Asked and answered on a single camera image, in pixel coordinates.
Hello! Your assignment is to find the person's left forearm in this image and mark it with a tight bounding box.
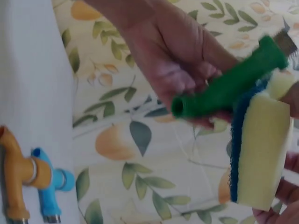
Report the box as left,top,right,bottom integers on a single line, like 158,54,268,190
83,0,193,30

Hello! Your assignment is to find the green handled kitchen tool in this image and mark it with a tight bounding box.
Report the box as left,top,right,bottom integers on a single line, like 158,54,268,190
171,18,299,120

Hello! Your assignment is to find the orange handled kitchen tool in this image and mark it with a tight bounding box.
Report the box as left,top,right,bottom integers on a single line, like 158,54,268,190
0,126,53,224

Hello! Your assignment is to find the yellow sponge with blue scourer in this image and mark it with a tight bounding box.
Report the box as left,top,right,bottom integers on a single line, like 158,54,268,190
226,70,297,211

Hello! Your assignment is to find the person's left hand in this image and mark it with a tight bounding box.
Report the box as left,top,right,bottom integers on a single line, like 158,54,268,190
116,16,240,130

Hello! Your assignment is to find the person's right hand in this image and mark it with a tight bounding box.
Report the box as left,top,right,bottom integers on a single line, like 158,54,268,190
252,80,299,224

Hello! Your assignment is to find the blue handled kitchen tool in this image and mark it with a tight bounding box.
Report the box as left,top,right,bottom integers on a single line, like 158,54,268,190
31,147,76,224

